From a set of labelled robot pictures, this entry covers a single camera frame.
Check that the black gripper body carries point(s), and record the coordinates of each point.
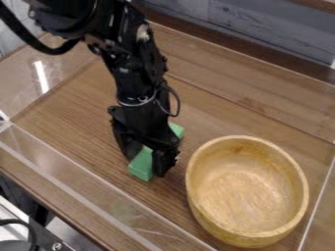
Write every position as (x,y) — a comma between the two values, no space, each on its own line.
(144,116)

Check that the green rectangular block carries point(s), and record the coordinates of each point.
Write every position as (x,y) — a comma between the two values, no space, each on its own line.
(140,165)

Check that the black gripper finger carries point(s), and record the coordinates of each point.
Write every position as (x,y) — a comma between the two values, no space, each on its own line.
(164,159)
(128,145)

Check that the light wooden bowl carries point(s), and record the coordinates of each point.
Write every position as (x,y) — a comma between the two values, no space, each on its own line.
(247,190)

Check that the clear acrylic tray wall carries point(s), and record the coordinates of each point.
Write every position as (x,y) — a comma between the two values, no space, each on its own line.
(58,153)

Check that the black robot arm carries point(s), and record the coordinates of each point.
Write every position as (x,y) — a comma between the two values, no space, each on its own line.
(114,30)

